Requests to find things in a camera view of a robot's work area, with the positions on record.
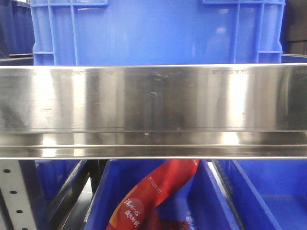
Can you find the red printed snack bag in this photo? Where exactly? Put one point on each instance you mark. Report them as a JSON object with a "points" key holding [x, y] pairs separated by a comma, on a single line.
{"points": [[150, 192]]}

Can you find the perforated white shelf upright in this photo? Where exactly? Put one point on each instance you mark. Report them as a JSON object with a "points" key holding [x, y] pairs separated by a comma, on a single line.
{"points": [[15, 195]]}

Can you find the dark blue bin right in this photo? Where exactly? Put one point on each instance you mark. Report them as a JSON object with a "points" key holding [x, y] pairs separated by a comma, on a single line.
{"points": [[267, 194]]}

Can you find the dark blue bin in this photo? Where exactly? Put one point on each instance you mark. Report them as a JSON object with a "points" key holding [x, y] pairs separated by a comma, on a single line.
{"points": [[61, 182], [198, 205], [267, 194]]}

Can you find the dark blue bin centre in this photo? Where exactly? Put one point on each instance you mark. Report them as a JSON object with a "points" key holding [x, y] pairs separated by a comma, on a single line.
{"points": [[198, 205]]}

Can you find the large light blue crate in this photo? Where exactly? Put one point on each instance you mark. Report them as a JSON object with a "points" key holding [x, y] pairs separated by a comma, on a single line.
{"points": [[154, 32]]}

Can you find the dark blue bin left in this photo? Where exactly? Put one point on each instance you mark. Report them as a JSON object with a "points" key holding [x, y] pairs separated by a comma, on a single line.
{"points": [[61, 182]]}

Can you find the stainless steel shelf rail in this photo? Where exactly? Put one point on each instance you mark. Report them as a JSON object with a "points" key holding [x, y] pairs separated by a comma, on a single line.
{"points": [[225, 111]]}

